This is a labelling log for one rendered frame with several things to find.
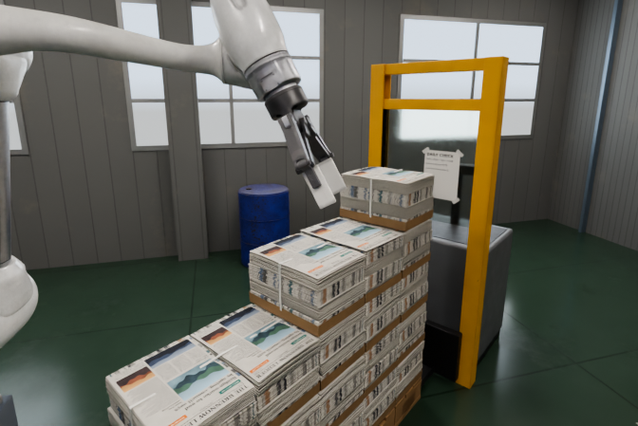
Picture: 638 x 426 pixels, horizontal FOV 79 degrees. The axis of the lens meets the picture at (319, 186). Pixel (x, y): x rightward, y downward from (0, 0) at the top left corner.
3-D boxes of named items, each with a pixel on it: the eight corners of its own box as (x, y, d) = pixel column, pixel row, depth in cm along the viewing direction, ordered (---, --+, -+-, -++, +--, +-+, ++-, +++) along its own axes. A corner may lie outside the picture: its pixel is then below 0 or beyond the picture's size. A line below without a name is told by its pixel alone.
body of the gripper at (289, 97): (272, 103, 75) (293, 146, 76) (255, 101, 67) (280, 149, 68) (304, 84, 73) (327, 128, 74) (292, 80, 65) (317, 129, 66)
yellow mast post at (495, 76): (454, 381, 231) (484, 57, 189) (460, 374, 237) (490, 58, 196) (469, 389, 225) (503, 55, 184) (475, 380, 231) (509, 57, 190)
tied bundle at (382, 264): (298, 277, 182) (297, 231, 176) (338, 259, 203) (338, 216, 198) (365, 305, 157) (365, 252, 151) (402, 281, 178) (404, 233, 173)
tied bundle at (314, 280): (248, 303, 159) (246, 250, 154) (298, 278, 181) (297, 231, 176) (317, 339, 135) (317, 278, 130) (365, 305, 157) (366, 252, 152)
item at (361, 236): (299, 231, 176) (299, 230, 175) (339, 217, 196) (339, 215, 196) (365, 253, 151) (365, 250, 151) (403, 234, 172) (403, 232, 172)
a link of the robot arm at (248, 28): (294, 41, 65) (290, 64, 78) (252, -45, 64) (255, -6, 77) (236, 67, 64) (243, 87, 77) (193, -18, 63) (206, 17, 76)
